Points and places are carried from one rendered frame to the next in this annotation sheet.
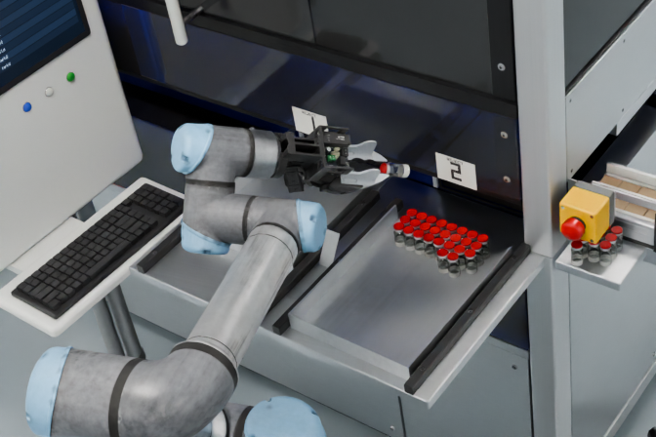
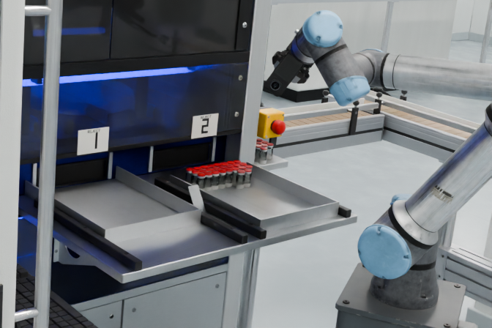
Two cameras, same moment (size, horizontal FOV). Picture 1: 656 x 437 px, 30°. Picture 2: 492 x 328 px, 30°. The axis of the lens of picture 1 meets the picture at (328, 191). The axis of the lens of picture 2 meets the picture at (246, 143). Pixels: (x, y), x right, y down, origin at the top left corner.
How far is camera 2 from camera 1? 2.65 m
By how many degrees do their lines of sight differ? 77
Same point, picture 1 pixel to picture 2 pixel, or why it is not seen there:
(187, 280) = (168, 255)
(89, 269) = (72, 314)
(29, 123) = not seen: outside the picture
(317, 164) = not seen: hidden behind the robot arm
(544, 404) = (232, 305)
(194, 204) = (351, 60)
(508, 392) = (209, 316)
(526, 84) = (258, 31)
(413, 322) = (283, 203)
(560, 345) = not seen: hidden behind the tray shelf
